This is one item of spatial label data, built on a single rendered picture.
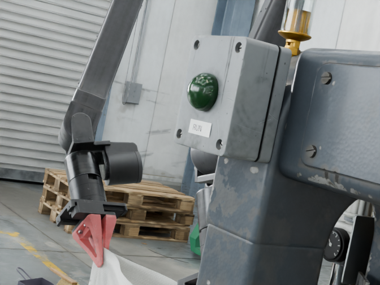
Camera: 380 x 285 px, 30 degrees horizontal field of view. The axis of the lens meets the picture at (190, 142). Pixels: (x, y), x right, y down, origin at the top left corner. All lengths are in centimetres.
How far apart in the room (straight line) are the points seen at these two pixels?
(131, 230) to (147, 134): 296
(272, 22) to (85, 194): 44
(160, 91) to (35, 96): 169
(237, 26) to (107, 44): 794
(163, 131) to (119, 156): 806
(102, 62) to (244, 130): 78
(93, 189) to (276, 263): 63
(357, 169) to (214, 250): 16
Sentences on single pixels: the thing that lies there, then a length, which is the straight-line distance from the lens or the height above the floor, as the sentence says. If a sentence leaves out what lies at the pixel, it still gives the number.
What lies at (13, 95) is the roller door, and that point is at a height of 98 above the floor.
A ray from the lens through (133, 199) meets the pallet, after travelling 631.
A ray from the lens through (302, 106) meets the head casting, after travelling 54.
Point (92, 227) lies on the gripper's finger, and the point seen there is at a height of 106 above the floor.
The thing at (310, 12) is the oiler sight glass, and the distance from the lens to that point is 61.
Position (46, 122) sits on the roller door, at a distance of 852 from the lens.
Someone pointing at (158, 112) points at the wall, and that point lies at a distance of 920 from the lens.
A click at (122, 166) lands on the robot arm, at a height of 115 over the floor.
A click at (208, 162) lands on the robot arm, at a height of 121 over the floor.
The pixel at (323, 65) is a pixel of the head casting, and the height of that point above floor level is 132.
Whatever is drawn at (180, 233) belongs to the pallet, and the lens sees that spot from 664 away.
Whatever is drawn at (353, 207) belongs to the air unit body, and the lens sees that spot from 78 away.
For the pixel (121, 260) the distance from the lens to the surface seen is 109.
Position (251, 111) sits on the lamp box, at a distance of 53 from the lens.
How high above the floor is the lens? 127
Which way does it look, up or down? 3 degrees down
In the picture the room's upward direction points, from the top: 11 degrees clockwise
